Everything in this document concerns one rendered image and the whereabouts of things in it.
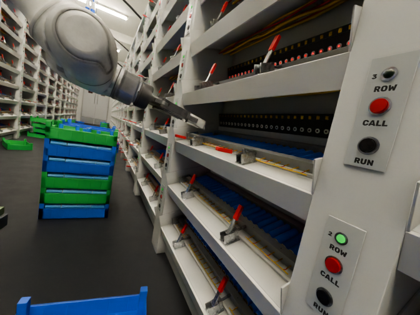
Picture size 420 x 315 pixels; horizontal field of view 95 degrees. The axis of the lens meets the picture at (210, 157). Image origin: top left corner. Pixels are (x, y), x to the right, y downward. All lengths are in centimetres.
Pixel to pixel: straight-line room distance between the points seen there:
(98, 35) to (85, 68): 6
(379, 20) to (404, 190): 19
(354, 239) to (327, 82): 20
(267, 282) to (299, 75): 35
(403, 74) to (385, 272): 20
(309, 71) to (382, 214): 21
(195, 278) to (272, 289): 31
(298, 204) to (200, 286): 42
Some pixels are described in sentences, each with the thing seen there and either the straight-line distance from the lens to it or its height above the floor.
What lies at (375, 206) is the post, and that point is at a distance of 27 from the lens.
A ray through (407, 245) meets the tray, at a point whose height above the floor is 49.
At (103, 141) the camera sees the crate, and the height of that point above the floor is 42.
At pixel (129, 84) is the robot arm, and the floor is 65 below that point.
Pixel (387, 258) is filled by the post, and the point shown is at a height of 47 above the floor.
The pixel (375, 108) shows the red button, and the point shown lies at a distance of 28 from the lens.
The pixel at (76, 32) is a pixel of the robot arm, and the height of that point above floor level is 68.
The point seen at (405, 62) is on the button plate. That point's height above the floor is 67.
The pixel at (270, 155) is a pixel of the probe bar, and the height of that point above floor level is 54.
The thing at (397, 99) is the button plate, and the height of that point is 63.
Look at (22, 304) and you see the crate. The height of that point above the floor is 8.
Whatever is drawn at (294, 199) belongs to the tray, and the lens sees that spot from 33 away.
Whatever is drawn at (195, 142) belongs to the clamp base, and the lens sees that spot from 65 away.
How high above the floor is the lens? 56
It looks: 7 degrees down
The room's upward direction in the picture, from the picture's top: 11 degrees clockwise
